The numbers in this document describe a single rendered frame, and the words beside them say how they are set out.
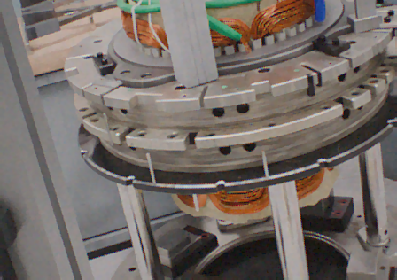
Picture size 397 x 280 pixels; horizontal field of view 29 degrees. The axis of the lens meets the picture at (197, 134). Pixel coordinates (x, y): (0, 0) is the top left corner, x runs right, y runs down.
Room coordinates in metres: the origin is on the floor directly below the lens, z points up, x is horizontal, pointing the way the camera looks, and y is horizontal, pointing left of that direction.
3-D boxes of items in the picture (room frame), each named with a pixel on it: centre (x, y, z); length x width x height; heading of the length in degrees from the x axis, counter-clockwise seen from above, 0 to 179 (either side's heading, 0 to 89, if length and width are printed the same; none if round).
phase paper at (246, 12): (0.64, -0.06, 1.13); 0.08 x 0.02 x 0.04; 104
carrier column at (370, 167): (0.73, -0.18, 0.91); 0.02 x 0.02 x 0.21
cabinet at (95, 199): (0.96, 0.12, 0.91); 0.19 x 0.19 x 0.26; 10
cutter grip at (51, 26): (0.88, 0.15, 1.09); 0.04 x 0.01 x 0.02; 115
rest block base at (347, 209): (0.81, -0.12, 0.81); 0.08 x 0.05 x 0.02; 60
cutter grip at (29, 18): (0.93, 0.16, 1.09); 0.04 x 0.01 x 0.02; 85
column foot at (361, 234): (0.73, -0.18, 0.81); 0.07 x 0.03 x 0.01; 6
